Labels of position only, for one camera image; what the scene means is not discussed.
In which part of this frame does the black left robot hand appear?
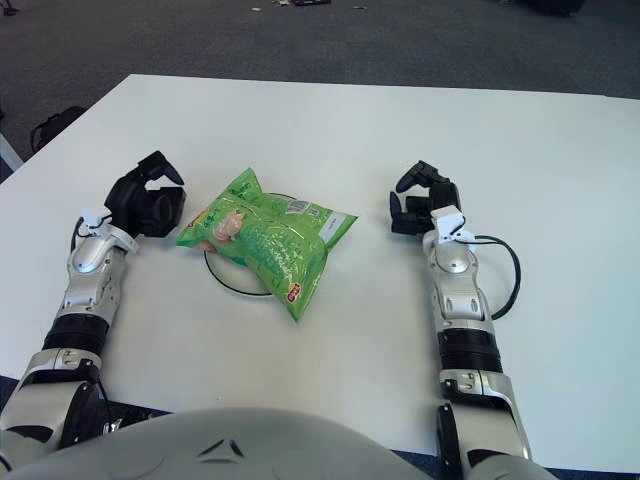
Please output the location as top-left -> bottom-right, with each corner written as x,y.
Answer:
103,150 -> 188,240

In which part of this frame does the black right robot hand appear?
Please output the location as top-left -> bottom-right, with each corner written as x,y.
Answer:
388,159 -> 462,236

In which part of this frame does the green snack bag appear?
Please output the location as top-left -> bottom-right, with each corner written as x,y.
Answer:
174,167 -> 360,324

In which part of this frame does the white plate with black rim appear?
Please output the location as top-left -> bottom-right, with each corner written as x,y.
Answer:
203,192 -> 301,300

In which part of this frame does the black bag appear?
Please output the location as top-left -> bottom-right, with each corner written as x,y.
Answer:
29,105 -> 86,151

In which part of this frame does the white furniture leg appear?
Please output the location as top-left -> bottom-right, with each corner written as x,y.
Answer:
0,132 -> 24,171

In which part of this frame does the dark bulky floor object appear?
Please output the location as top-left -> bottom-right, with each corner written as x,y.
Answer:
514,0 -> 586,15

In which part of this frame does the silver robot torso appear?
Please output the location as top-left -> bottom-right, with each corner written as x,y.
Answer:
0,407 -> 436,480

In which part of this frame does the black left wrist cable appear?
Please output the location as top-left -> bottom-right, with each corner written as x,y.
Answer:
72,212 -> 114,251

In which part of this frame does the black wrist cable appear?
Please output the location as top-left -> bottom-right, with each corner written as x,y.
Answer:
469,234 -> 522,321
72,212 -> 114,251

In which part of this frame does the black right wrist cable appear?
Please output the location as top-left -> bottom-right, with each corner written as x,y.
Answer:
469,234 -> 522,321

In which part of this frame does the black left elbow cable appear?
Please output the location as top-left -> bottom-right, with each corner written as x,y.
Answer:
92,372 -> 114,431

